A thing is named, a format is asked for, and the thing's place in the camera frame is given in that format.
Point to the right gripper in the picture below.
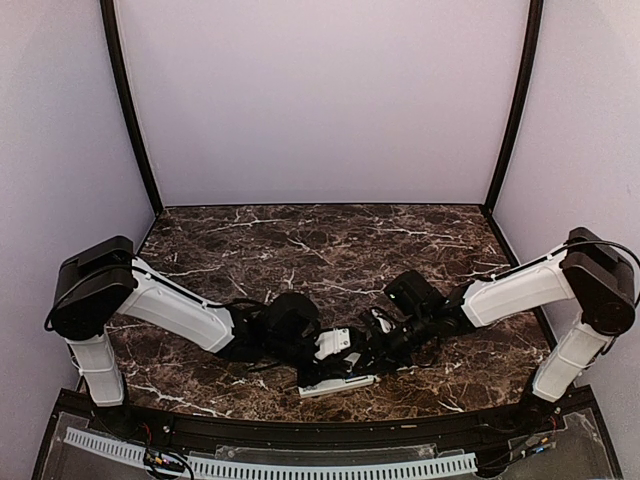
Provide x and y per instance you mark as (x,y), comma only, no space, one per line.
(384,359)

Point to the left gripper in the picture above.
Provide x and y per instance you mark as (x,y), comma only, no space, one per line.
(329,370)

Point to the white remote control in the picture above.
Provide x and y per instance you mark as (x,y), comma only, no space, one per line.
(332,386)

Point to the white battery cover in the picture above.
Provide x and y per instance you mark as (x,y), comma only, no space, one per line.
(352,358)

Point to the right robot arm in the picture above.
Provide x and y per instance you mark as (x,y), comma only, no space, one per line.
(598,274)

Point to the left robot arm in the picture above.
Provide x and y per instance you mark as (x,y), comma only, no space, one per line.
(108,279)

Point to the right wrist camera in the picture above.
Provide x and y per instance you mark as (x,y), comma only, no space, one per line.
(378,321)

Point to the grey slotted cable duct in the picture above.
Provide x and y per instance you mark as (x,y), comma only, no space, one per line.
(319,466)

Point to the black curved table rail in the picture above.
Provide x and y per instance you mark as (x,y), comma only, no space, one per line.
(490,430)

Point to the right black frame post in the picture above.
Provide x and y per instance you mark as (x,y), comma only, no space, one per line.
(525,70)

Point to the black frame post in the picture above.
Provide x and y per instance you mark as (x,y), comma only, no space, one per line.
(126,101)
(525,70)

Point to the left black frame post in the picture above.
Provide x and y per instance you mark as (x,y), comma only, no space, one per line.
(126,101)

